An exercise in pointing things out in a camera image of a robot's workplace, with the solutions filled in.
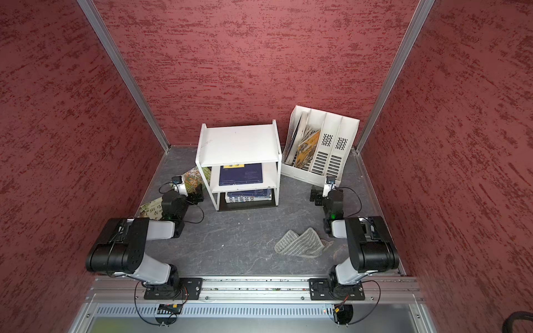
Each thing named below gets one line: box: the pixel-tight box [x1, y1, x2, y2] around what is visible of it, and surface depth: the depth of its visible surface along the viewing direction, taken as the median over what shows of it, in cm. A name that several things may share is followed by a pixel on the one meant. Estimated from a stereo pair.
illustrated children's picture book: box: [138, 197, 164, 220], surface depth 97 cm
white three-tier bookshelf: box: [195, 119, 282, 212], surface depth 80 cm
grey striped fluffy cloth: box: [274, 227, 334, 258], surface depth 83 cm
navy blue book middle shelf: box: [218, 163, 264, 186], surface depth 88 cm
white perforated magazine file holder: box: [281, 105, 361, 187], surface depth 105 cm
